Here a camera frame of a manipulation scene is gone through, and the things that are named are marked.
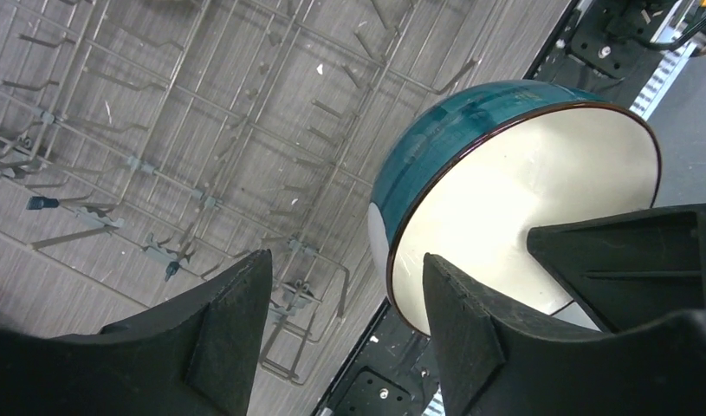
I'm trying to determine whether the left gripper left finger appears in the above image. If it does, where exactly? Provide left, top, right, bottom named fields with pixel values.
left=0, top=250, right=273, bottom=415

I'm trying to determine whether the grey wire dish rack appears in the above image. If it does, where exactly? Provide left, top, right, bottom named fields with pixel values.
left=0, top=1, right=484, bottom=387

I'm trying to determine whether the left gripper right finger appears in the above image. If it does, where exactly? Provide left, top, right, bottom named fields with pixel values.
left=423, top=254, right=706, bottom=415

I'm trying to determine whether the teal and white bowl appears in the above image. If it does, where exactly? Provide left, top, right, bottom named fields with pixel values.
left=367, top=80, right=662, bottom=335

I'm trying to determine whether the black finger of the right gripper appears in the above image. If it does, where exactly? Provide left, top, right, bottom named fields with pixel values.
left=527, top=203, right=706, bottom=333

